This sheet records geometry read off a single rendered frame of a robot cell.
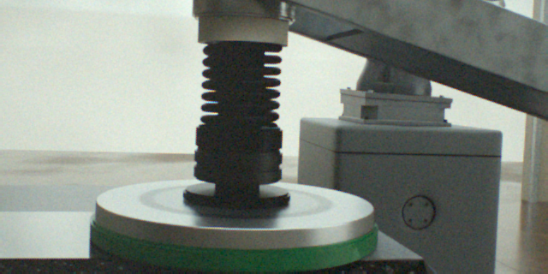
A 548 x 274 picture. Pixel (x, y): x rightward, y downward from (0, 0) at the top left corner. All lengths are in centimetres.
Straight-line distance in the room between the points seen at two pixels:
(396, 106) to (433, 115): 10
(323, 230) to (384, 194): 102
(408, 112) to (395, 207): 24
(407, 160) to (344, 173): 15
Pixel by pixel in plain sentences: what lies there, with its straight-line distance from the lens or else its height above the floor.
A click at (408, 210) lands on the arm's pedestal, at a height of 66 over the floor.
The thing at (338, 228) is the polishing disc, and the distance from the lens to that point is 42.
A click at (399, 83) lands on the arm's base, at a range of 154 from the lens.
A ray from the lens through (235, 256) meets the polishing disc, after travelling 39.
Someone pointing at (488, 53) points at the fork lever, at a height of 95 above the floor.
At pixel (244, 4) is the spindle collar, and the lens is 45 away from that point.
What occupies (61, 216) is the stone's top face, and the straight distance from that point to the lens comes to 56.
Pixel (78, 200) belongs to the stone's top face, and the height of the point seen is 80.
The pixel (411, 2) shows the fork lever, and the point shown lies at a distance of 47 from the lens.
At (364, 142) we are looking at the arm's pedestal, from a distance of 140.
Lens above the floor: 92
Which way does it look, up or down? 3 degrees down
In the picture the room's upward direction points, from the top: 2 degrees clockwise
